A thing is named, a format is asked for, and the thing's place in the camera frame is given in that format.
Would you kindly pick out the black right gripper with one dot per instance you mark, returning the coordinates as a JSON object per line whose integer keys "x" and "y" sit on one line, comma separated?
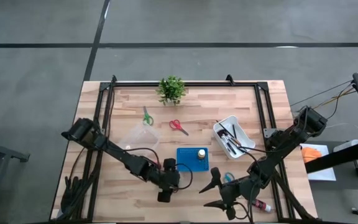
{"x": 236, "y": 191}

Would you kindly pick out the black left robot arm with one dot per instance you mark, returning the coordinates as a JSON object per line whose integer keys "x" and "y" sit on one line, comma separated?
{"x": 120, "y": 152}

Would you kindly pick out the small artificial potted plant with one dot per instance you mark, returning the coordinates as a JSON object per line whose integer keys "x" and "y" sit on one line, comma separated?
{"x": 171, "y": 90}

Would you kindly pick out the white side container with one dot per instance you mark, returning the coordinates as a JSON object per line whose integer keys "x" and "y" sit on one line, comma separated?
{"x": 346, "y": 144}

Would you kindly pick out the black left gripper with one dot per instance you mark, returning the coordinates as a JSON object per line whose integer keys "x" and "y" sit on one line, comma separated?
{"x": 166, "y": 180}

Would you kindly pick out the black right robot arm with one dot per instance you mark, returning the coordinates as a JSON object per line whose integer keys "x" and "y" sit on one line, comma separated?
{"x": 278, "y": 149}

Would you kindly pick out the blue scissors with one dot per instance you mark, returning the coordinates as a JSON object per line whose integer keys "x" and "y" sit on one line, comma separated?
{"x": 225, "y": 177}

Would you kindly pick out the red scissors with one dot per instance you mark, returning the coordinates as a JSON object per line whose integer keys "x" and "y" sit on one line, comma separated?
{"x": 179, "y": 127}

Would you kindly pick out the white plastic bin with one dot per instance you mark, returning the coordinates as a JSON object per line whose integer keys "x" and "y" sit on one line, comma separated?
{"x": 245, "y": 143}

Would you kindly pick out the green scissors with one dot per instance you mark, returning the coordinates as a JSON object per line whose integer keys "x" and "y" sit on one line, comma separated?
{"x": 148, "y": 118}

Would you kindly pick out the grey side table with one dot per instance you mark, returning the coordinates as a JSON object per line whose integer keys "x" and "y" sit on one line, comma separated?
{"x": 11, "y": 153}

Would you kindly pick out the orange cloth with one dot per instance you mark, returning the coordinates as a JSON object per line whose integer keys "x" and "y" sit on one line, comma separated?
{"x": 311, "y": 154}

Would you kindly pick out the white paper sheet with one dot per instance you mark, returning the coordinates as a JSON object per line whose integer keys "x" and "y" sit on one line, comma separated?
{"x": 325, "y": 174}

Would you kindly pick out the yellow paint bottle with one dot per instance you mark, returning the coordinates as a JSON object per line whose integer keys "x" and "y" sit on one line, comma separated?
{"x": 201, "y": 153}

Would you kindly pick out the clear plastic bin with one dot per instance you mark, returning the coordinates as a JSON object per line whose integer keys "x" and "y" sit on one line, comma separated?
{"x": 140, "y": 137}

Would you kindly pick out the blue plastic basket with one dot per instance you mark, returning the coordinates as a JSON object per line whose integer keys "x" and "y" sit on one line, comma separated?
{"x": 188, "y": 160}

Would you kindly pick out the black aluminium table frame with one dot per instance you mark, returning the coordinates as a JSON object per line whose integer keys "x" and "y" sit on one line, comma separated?
{"x": 197, "y": 84}

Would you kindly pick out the dark red paint bottle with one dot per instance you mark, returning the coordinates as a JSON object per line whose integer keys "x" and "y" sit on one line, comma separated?
{"x": 263, "y": 205}

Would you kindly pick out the thin brush with gold ferrule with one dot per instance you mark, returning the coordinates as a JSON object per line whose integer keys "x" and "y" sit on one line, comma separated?
{"x": 225, "y": 130}

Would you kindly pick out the black pen-like brush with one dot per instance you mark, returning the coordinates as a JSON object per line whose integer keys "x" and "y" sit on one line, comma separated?
{"x": 230, "y": 143}

